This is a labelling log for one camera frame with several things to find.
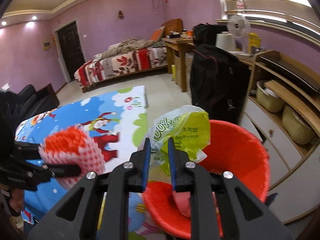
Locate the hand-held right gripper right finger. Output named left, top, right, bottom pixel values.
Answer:
left=167, top=137, right=293, bottom=240

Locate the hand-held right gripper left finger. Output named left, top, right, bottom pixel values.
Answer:
left=27, top=138, right=151, bottom=240

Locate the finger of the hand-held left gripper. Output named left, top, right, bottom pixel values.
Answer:
left=37, top=164, right=82, bottom=180
left=14, top=142, right=42, bottom=160

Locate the orange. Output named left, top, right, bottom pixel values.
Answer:
left=39, top=126, right=105, bottom=190

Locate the green printed plastic bag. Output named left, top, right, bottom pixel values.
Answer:
left=144, top=105, right=210, bottom=180

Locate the red plastic bin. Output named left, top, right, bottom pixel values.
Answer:
left=142, top=119, right=271, bottom=235

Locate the cartoon printed blanket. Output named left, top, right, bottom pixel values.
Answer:
left=14, top=85, right=175, bottom=240

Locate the black leather sofa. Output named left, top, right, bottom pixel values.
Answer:
left=15, top=84, right=39, bottom=120

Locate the dark wooden side table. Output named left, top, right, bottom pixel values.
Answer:
left=36, top=83, right=60, bottom=110

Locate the large black duffel bag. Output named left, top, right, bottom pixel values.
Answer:
left=190, top=44, right=250, bottom=125

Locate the wooden white cabinet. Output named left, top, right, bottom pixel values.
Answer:
left=240, top=50, right=320, bottom=224

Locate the dark brown door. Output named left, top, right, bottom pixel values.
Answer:
left=56, top=21, right=85, bottom=83

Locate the bed with floral cover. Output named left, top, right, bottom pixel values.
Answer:
left=74, top=46, right=168, bottom=88

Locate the beige cooking pot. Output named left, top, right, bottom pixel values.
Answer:
left=255, top=80, right=285, bottom=113
left=282, top=105, right=316, bottom=145

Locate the wooden desk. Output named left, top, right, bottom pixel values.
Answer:
left=164, top=36, right=198, bottom=93

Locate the grey-brown crumpled blanket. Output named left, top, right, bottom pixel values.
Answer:
left=100, top=37, right=160, bottom=59

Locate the row of small bottles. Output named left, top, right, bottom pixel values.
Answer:
left=170, top=29, right=194, bottom=39

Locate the orange pillow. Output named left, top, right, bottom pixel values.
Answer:
left=150, top=26, right=165, bottom=42

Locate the small black bag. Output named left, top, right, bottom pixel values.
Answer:
left=194, top=23, right=228, bottom=47

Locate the wooden bed headboard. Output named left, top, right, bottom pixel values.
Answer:
left=161, top=19, right=183, bottom=39

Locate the yellow packet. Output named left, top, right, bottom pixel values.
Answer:
left=249, top=32, right=261, bottom=54

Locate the black flat panel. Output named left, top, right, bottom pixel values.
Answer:
left=260, top=55, right=320, bottom=92

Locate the white desk fan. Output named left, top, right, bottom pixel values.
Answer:
left=227, top=14, right=251, bottom=55

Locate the striped window blind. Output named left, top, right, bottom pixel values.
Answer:
left=222, top=0, right=320, bottom=34

